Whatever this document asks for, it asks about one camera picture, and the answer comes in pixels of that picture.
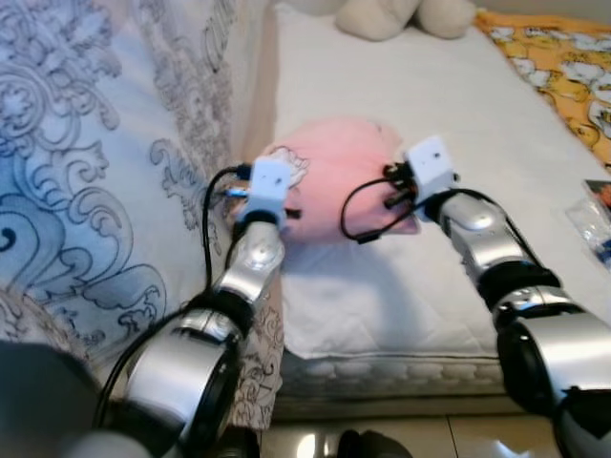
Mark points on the black left robot foot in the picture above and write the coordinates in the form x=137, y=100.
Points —
x=239, y=445

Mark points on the white grey patterned quilt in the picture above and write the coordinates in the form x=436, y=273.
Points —
x=95, y=143

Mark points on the yellow cartoon print blanket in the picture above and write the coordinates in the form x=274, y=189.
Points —
x=563, y=67

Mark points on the black red package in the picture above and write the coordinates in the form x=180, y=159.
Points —
x=601, y=193

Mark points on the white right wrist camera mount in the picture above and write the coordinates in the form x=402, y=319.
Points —
x=431, y=167

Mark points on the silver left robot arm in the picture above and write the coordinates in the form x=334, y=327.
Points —
x=181, y=372

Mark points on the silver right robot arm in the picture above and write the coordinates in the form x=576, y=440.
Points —
x=554, y=353

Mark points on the pink plush pillow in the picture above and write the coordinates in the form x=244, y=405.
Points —
x=334, y=172

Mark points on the beige plush toy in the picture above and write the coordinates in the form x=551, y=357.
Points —
x=382, y=17

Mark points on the clear plastic bag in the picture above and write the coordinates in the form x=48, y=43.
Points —
x=594, y=234

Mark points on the white quilted mattress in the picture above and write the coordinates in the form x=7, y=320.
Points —
x=430, y=286

